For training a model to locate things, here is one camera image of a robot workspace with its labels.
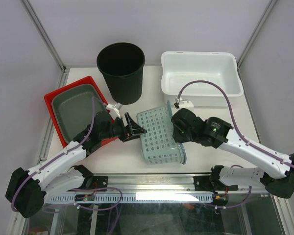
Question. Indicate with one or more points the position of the light teal perforated basket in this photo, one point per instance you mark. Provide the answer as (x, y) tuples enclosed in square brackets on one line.
[(158, 144)]

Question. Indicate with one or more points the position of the grey-green plastic basin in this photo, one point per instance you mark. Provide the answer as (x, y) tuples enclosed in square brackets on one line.
[(73, 110)]

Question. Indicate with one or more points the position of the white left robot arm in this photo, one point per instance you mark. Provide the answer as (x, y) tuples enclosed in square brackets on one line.
[(84, 144)]

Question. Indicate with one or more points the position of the white plastic tub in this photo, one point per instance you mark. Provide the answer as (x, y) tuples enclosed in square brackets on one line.
[(201, 77)]

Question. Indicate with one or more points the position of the black ribbed waste bin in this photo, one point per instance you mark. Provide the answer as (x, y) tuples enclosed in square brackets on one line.
[(121, 65)]

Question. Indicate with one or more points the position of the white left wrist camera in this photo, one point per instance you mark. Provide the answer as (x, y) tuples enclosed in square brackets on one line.
[(114, 110)]

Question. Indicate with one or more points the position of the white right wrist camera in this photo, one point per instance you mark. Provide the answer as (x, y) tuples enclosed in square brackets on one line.
[(186, 104)]

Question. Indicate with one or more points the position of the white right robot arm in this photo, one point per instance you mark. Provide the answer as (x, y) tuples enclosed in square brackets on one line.
[(273, 171)]

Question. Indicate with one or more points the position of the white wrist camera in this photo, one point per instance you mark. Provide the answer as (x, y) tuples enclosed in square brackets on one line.
[(114, 110), (186, 104)]

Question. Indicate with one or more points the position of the white slotted cable duct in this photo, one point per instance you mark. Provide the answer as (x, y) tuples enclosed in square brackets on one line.
[(140, 197)]

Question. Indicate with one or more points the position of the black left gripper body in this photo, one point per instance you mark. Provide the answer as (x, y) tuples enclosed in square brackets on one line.
[(118, 130)]

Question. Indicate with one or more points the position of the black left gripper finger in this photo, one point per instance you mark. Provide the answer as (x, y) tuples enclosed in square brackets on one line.
[(132, 127), (129, 137)]

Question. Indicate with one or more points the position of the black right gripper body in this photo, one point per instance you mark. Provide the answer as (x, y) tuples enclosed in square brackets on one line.
[(183, 137)]

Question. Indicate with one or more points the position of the aluminium mounting rail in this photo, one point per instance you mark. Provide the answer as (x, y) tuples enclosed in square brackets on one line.
[(149, 182)]

